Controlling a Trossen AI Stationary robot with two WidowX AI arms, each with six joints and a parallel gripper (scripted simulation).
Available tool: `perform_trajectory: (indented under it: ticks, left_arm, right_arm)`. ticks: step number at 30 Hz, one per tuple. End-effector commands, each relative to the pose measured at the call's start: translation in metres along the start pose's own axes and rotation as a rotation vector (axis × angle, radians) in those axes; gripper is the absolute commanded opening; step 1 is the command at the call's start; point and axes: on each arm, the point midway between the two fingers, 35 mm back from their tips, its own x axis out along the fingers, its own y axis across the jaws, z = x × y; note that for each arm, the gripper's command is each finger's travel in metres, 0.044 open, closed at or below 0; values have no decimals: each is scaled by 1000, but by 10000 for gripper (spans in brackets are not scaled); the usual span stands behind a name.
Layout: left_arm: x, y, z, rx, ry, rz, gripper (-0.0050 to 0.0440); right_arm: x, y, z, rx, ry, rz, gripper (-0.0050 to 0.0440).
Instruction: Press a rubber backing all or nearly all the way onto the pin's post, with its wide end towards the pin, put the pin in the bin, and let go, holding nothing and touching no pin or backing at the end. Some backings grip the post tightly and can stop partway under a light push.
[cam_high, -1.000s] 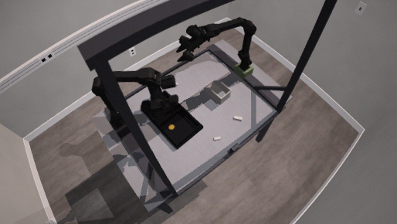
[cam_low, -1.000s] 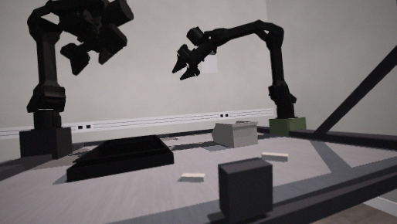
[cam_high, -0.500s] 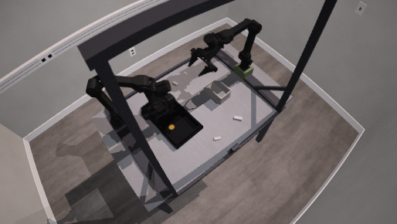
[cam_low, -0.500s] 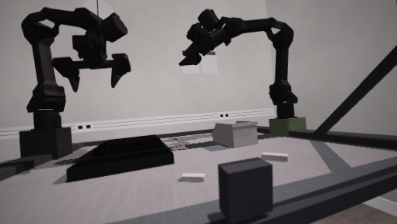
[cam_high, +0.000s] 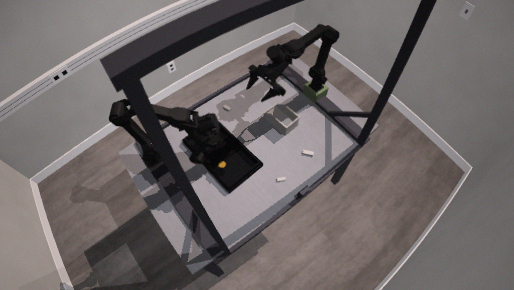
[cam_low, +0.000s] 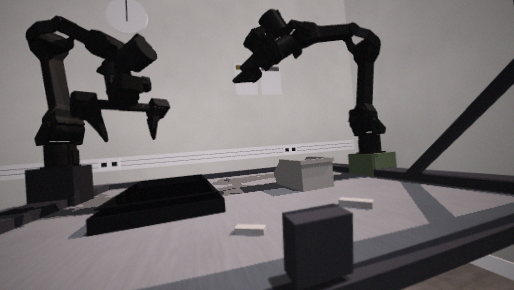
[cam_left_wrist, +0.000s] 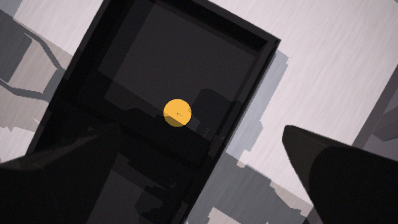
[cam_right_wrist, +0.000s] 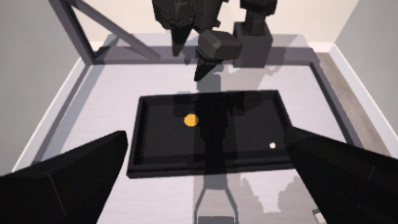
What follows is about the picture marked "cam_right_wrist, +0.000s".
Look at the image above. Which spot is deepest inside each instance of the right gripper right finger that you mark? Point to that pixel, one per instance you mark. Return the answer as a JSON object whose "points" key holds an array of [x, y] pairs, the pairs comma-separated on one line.
{"points": [[349, 184]]}

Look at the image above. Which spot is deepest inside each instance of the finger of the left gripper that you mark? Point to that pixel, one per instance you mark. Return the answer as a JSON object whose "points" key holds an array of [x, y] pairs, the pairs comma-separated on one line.
{"points": [[179, 37], [204, 66]]}

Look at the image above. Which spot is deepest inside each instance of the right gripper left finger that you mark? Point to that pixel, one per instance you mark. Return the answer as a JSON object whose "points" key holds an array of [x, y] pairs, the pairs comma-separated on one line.
{"points": [[70, 188]]}

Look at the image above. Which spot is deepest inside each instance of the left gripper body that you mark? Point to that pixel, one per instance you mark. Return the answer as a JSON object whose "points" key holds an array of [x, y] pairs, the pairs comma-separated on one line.
{"points": [[216, 44]]}

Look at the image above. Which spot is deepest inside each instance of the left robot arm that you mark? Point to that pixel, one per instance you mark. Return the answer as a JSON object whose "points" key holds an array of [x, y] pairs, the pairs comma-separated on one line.
{"points": [[169, 13]]}

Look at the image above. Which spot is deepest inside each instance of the black metal overhead frame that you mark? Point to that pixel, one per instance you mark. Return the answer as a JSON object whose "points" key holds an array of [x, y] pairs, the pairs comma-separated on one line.
{"points": [[70, 23]]}

